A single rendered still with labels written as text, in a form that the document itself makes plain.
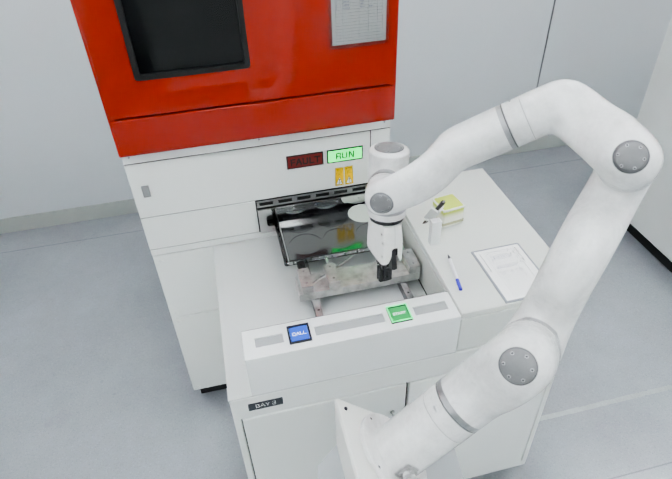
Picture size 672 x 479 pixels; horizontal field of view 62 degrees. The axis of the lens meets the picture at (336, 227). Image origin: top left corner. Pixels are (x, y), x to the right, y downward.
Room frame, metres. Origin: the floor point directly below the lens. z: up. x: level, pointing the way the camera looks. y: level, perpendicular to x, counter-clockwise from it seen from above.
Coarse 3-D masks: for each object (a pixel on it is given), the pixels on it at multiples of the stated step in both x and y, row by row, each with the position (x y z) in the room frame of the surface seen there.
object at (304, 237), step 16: (336, 208) 1.52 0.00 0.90; (288, 224) 1.45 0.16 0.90; (304, 224) 1.44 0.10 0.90; (320, 224) 1.44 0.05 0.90; (336, 224) 1.44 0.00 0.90; (352, 224) 1.43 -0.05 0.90; (288, 240) 1.36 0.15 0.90; (304, 240) 1.36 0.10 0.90; (320, 240) 1.36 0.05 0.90; (336, 240) 1.35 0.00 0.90; (352, 240) 1.35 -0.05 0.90; (288, 256) 1.29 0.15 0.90; (304, 256) 1.28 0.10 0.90
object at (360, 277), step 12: (372, 264) 1.26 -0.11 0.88; (312, 276) 1.21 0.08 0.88; (348, 276) 1.21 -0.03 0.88; (360, 276) 1.21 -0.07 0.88; (372, 276) 1.20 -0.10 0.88; (396, 276) 1.20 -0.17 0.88; (408, 276) 1.21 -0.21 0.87; (300, 288) 1.16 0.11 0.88; (324, 288) 1.16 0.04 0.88; (336, 288) 1.16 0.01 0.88; (348, 288) 1.17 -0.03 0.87; (360, 288) 1.18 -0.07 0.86; (300, 300) 1.14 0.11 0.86
